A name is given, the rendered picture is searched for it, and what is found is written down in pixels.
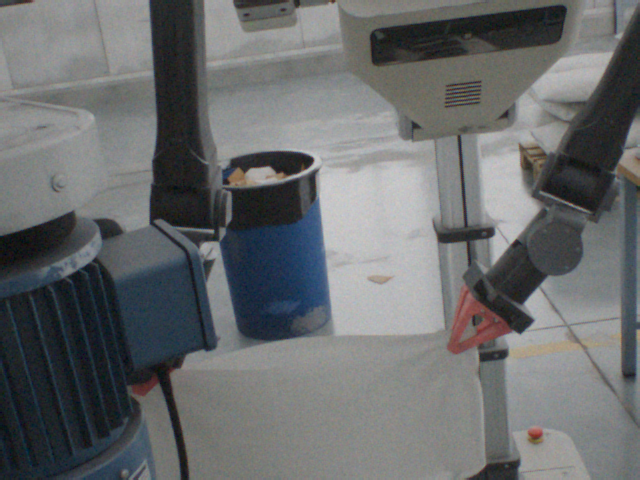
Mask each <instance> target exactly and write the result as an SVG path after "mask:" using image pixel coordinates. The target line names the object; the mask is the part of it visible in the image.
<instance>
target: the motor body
mask: <svg viewBox="0 0 640 480"><path fill-rule="evenodd" d="M76 217H77V225H76V227H75V228H74V229H73V231H72V232H71V233H70V234H69V235H68V236H67V237H66V238H64V239H63V240H60V241H59V242H57V243H55V244H54V245H52V246H50V248H48V249H46V250H43V251H41V252H39V253H36V254H34V255H31V256H28V257H26V258H22V259H19V260H16V261H13V262H9V263H5V264H1V265H0V480H156V479H157V473H156V467H155V461H154V456H153V452H152V447H151V441H150V436H149V431H148V427H147V422H146V417H145V411H144V409H143V408H142V406H141V404H140V403H139V401H137V400H136V399H135V398H134V397H133V396H131V395H129V392H128V388H127V384H126V379H125V375H124V371H123V367H122V363H121V357H120V353H119V349H118V345H117V341H116V336H115V332H114V328H113V324H112V319H111V314H110V310H109V306H108V302H107V301H106V298H105V293H104V289H103V285H102V280H101V275H100V271H99V267H98V264H95V263H93V262H92V260H93V259H94V258H95V256H96V255H97V254H98V253H99V251H100V249H101V245H102V239H101V235H100V231H99V227H98V226H97V225H96V223H95V222H93V221H92V220H90V219H87V218H84V217H80V216H76Z"/></svg>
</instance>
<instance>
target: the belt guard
mask: <svg viewBox="0 0 640 480"><path fill-rule="evenodd" d="M107 184H109V178H108V173H106V168H105V163H104V159H103V154H102V150H101V146H100V141H99V137H98V131H97V127H96V122H95V118H94V116H93V115H92V114H91V113H90V112H88V111H86V110H83V109H78V108H72V107H66V106H60V105H54V104H46V103H40V102H34V101H28V100H22V99H16V98H9V97H3V96H0V236H2V235H6V234H10V233H13V232H17V231H21V230H24V229H27V228H30V227H33V226H36V225H39V224H42V223H44V222H47V221H50V220H53V219H55V218H57V217H60V216H63V215H65V214H68V213H70V212H72V211H74V210H76V208H78V207H80V206H82V205H84V204H86V203H87V202H89V201H91V200H92V199H94V198H95V197H97V196H98V195H99V194H100V193H101V192H103V190H104V189H105V188H106V187H107Z"/></svg>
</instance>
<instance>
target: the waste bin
mask: <svg viewBox="0 0 640 480"><path fill-rule="evenodd" d="M303 163H304V166H305V171H303V172H301V169H302V164H303ZM217 165H221V173H223V190H226V191H230V192H231V194H232V220H231V221H230V223H229V224H228V226H227V227H226V234H225V236H224V237H222V238H221V240H220V241H219V242H218V243H219V249H220V254H221V258H222V263H224V268H225V272H226V277H227V283H228V287H229V292H230V297H231V301H232V306H233V311H234V316H235V321H236V325H237V328H238V330H239V331H240V332H241V333H242V334H244V335H245V336H247V337H250V338H254V339H260V340H282V339H290V338H295V337H299V336H302V335H305V334H308V333H310V332H312V331H315V330H316V329H318V328H320V327H322V326H324V325H325V324H326V323H327V322H328V321H329V319H330V317H331V315H332V304H331V295H330V285H329V275H328V265H327V256H326V247H325V236H324V227H323V218H322V208H320V199H319V193H320V177H319V170H320V168H322V167H323V159H322V158H320V157H319V156H318V155H316V154H315V153H312V152H309V151H304V150H295V149H278V150H266V151H258V152H251V153H246V154H241V155H237V156H234V157H230V158H227V159H224V160H220V161H218V162H217ZM238 167H239V168H240V169H241V170H242V171H243V172H244V173H246V172H247V171H248V170H249V169H250V168H264V167H270V168H272V169H273V170H274V171H275V172H276V174H278V173H282V172H283V173H285V174H286V176H290V175H292V174H295V175H294V176H291V178H286V179H283V180H279V181H275V182H270V183H264V184H257V185H245V186H229V185H230V184H231V182H230V181H229V180H228V178H229V177H230V175H231V174H232V173H233V172H234V171H235V170H236V169H237V168H238Z"/></svg>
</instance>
